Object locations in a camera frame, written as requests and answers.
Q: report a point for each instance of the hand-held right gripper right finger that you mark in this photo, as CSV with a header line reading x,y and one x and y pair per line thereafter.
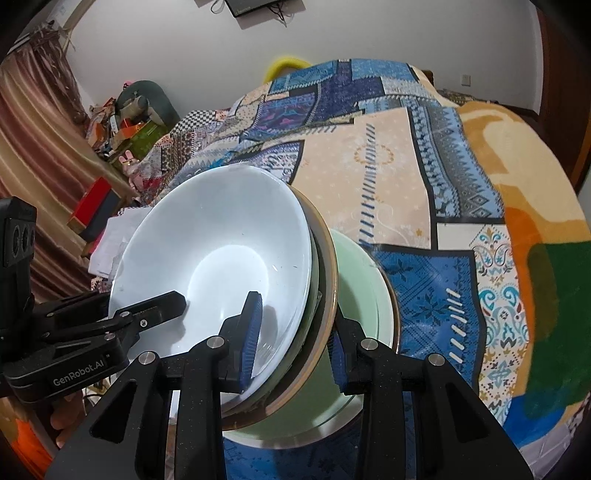
x,y
338,364

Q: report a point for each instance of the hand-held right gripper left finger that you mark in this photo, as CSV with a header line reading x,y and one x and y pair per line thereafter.
x,y
251,332

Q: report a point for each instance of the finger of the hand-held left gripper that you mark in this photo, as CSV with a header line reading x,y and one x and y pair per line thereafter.
x,y
74,307
157,307

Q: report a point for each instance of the green plate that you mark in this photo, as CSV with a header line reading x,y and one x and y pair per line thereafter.
x,y
360,286

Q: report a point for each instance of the white bowl with dark print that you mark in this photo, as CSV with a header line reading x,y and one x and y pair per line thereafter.
x,y
207,240

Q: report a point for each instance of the pink bowl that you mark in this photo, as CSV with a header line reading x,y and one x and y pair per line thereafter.
x,y
328,277

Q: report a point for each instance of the person's left hand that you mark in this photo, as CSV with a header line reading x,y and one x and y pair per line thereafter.
x,y
64,422

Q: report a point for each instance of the white paper sheets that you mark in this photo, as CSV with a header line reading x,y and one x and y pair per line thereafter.
x,y
115,240

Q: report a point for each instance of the orange clothing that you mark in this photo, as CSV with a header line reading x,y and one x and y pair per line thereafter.
x,y
23,443

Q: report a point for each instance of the dark box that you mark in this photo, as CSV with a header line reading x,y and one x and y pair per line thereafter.
x,y
105,217

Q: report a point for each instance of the red box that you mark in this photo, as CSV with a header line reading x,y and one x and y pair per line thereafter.
x,y
90,203

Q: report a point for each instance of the pink bunny toy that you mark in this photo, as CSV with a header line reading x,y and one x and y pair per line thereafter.
x,y
134,170

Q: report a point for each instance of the green box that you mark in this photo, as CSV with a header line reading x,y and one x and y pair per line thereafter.
x,y
147,134

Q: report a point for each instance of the striped brown curtain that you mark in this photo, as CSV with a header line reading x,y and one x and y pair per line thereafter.
x,y
27,138

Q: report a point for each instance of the pile of bags and clutter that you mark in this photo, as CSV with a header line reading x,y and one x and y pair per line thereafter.
x,y
106,124

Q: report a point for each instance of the patchwork blanket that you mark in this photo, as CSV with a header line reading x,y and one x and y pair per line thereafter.
x,y
392,184

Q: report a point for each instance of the orange plush blanket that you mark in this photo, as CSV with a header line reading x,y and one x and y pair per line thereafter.
x,y
531,184

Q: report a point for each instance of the yellow foam tube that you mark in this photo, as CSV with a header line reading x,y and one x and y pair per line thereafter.
x,y
277,64

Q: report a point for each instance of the small black monitor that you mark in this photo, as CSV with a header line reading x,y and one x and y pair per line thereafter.
x,y
244,5

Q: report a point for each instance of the dark wooden door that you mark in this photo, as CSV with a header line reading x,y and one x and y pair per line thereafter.
x,y
568,92

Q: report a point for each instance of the white wall socket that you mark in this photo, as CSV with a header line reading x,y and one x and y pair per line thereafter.
x,y
466,80

